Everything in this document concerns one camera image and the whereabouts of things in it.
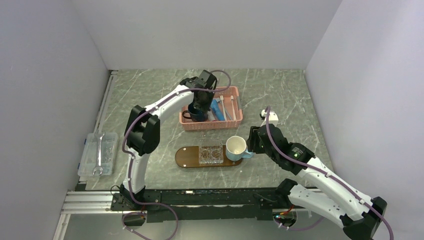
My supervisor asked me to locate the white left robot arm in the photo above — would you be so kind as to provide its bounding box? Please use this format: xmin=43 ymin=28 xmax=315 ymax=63
xmin=119 ymin=70 xmax=218 ymax=210

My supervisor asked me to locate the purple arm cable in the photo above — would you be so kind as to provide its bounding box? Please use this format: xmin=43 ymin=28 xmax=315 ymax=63
xmin=120 ymin=69 xmax=232 ymax=240
xmin=263 ymin=105 xmax=395 ymax=240

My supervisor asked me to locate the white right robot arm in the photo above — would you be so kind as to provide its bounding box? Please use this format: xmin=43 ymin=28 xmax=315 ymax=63
xmin=246 ymin=124 xmax=394 ymax=240

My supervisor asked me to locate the clear plastic screw box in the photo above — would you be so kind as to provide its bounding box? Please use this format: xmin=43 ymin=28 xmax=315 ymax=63
xmin=77 ymin=131 xmax=119 ymax=177

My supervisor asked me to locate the pink perforated plastic basket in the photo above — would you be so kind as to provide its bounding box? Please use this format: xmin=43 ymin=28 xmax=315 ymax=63
xmin=179 ymin=86 xmax=243 ymax=131

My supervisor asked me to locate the white and light-blue mug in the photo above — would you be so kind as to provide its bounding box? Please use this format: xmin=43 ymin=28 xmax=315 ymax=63
xmin=225 ymin=135 xmax=254 ymax=162

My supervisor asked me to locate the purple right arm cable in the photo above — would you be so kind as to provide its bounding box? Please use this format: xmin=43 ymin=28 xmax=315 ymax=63
xmin=263 ymin=105 xmax=395 ymax=240

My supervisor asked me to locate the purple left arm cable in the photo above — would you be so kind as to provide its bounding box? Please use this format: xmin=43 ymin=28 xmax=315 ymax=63
xmin=120 ymin=69 xmax=232 ymax=240

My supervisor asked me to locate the clear textured glass dish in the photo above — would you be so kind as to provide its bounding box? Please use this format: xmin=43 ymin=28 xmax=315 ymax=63
xmin=198 ymin=139 xmax=224 ymax=165

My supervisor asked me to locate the dark navy mug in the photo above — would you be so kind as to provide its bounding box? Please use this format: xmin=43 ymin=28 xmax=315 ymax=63
xmin=181 ymin=103 xmax=208 ymax=122

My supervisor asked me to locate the white toothbrush at basket edge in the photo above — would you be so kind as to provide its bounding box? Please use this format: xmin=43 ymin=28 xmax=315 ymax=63
xmin=230 ymin=95 xmax=237 ymax=121

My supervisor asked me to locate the blue toothpaste tube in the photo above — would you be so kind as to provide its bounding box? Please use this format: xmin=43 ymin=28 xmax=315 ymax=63
xmin=210 ymin=99 xmax=225 ymax=121

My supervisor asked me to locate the oval wooden tray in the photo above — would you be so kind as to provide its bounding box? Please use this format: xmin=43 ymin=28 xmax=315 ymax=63
xmin=175 ymin=144 xmax=243 ymax=168

